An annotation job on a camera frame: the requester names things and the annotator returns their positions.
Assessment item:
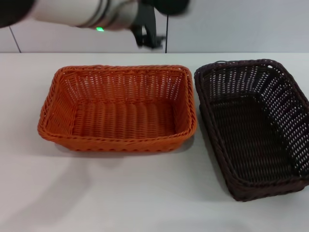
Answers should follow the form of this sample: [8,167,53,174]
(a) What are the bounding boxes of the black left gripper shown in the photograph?
[131,0,167,49]

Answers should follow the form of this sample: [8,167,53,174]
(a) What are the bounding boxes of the orange woven plastic basket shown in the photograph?
[37,64,198,153]

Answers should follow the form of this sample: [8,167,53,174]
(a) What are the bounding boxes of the dark brown woven basket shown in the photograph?
[194,58,309,203]

